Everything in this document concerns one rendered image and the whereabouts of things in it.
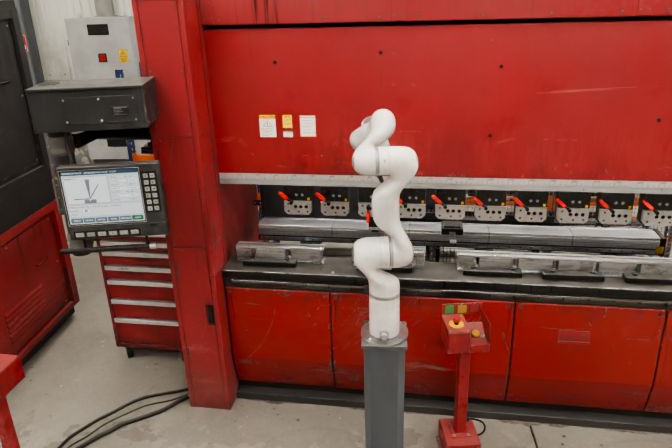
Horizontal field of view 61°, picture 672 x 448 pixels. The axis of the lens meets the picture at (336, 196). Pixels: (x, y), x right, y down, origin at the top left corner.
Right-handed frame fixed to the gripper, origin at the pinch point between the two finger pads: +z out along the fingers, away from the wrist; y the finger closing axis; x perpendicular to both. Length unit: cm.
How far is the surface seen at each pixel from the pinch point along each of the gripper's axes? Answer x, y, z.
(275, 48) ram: 46, -49, -56
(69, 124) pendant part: -16, -126, -69
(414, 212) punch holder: 24.3, -2.7, 39.8
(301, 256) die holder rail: 13, -69, 51
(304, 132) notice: 34, -47, -14
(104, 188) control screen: -25, -123, -38
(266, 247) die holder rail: 13, -87, 41
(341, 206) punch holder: 23, -39, 27
